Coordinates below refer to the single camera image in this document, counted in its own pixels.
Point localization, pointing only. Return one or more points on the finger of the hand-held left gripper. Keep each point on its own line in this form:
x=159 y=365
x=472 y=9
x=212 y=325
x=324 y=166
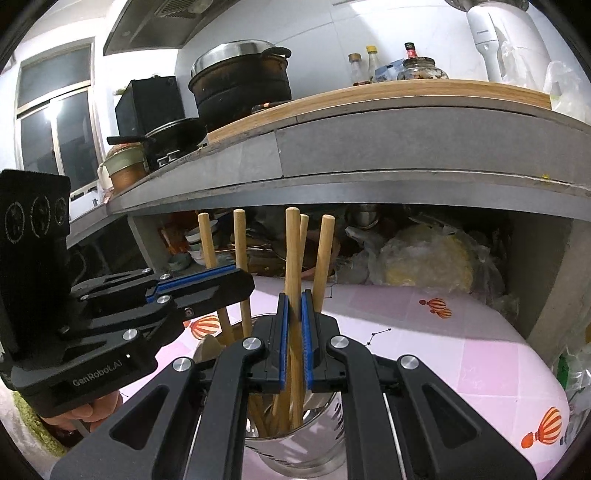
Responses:
x=194 y=279
x=217 y=290

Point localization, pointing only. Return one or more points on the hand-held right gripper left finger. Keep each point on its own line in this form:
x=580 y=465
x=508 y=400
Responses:
x=284 y=341

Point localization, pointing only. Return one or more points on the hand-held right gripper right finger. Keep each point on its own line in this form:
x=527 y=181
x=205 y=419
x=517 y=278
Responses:
x=308 y=341

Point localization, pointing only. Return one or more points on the perforated steel utensil holder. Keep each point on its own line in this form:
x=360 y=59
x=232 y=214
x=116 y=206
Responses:
x=323 y=415

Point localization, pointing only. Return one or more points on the person's left hand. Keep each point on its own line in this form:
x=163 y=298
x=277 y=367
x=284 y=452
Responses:
x=87 y=415

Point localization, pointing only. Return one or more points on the stack of white bowls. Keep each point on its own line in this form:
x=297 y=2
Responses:
x=199 y=240

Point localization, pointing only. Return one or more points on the orange plastic bag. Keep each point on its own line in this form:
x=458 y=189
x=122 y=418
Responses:
x=171 y=236

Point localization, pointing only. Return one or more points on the white cup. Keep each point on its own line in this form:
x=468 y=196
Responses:
x=104 y=182

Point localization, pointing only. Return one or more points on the brown basin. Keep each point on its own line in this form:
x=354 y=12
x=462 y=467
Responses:
x=127 y=179

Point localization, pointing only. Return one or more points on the gas stove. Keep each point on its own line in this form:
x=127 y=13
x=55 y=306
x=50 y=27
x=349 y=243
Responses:
x=168 y=157

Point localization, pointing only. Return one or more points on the window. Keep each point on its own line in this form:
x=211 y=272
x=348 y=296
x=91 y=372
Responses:
x=41 y=134

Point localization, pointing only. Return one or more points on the green basin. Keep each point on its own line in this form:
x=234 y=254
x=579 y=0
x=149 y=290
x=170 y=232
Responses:
x=122 y=164

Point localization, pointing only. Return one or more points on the brown round woven lid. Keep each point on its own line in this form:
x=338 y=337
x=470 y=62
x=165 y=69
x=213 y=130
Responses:
x=122 y=149

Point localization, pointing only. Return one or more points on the black wok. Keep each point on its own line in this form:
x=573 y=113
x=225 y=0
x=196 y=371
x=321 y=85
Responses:
x=175 y=134

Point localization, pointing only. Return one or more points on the plastic bag of food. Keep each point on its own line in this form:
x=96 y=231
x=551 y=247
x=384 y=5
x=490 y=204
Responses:
x=434 y=258

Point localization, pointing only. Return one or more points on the black box appliance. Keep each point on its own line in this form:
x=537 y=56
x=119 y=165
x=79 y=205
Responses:
x=147 y=106

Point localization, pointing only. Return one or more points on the large black cooking pot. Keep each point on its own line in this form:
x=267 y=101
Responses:
x=240 y=92

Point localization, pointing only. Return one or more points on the steel pot lid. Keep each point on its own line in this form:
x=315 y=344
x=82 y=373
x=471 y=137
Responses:
x=231 y=53

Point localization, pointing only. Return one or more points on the wooden cutting board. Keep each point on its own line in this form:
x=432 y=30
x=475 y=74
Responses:
x=369 y=94

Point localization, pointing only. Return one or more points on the steel range hood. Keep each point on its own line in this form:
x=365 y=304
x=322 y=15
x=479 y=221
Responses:
x=157 y=23

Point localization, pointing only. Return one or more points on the sauce bottle brown cap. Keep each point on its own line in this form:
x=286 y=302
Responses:
x=356 y=69

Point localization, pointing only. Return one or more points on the sauce bottle yellow cap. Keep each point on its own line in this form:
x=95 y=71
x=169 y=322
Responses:
x=371 y=62

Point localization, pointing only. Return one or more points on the blue packet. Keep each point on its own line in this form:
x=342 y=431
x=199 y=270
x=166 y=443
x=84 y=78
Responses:
x=388 y=71

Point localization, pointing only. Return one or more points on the glass pickle jar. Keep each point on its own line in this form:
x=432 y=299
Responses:
x=422 y=69

